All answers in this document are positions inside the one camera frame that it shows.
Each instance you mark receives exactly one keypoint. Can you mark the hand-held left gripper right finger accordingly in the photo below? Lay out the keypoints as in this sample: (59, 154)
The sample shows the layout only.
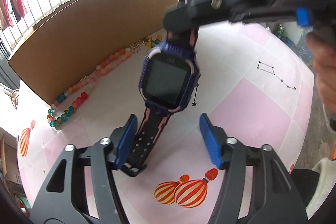
(210, 145)

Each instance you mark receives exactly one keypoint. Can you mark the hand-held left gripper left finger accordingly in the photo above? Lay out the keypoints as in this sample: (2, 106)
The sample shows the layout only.
(127, 142)

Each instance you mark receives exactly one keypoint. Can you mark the small gold pendant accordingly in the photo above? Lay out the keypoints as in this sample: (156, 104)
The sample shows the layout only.
(155, 41)

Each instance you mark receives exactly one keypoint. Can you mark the dark blue smart watch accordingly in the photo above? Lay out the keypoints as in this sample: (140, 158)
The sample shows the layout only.
(165, 82)

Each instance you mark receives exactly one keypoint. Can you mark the large cardboard box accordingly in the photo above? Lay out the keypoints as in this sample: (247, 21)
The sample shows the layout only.
(92, 29)

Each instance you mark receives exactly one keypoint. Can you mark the person's right forearm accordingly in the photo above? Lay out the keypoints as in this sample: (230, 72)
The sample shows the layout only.
(325, 182)

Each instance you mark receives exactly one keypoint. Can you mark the person's right hand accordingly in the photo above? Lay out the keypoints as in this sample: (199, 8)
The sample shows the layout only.
(324, 74)

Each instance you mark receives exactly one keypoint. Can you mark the pink printed tablecloth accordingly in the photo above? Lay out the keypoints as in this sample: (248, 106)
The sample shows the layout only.
(249, 108)

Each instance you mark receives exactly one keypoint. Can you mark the clear plastic bag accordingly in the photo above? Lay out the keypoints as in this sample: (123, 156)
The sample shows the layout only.
(302, 50)

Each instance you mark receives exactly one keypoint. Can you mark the grey cabinet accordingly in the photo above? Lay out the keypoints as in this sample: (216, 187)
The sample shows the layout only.
(6, 66)

